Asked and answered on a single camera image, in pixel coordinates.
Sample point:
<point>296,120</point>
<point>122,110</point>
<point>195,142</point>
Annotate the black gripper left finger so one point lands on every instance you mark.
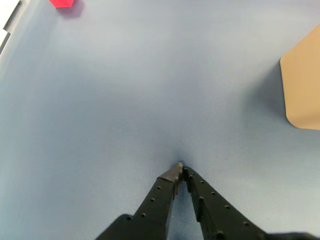
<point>150,212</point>

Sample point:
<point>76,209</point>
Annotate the red cube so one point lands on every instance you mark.
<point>61,3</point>

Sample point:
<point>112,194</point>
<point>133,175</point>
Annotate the tan square metal box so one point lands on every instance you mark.
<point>302,87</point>

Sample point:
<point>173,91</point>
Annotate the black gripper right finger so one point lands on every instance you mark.
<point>217,215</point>

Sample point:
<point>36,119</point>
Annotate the silver table rail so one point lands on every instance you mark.
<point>15,15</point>

